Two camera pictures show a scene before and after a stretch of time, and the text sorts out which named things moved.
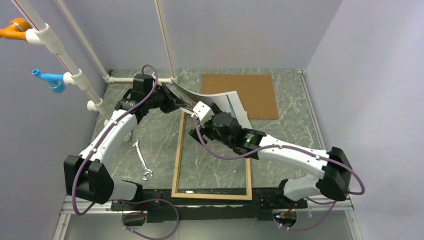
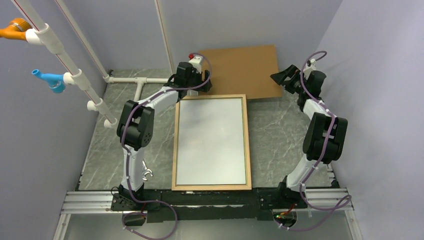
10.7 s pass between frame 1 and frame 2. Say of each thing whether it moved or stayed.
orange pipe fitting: stayed
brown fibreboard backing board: moved
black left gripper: moved
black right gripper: moved
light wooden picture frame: moved
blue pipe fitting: stayed
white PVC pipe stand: stayed
